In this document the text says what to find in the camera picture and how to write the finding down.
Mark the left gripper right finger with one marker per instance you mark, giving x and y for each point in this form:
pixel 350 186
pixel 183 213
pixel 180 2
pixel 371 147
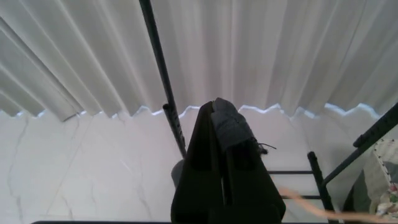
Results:
pixel 248 180

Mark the white laundry basket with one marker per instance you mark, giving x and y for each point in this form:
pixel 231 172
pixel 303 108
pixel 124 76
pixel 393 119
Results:
pixel 373 174

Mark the dark grey sleeveless top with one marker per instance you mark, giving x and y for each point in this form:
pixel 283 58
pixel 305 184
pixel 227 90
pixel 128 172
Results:
pixel 230 124

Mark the black clothes rack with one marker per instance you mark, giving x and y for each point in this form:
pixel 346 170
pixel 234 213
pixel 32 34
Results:
pixel 161 65

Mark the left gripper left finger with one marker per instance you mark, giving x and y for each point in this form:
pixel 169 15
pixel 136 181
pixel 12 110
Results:
pixel 199 174

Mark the white curtain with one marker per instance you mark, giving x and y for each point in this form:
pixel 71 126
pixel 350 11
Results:
pixel 248 46

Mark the pink clothes hanger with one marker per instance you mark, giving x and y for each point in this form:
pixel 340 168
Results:
pixel 311 210

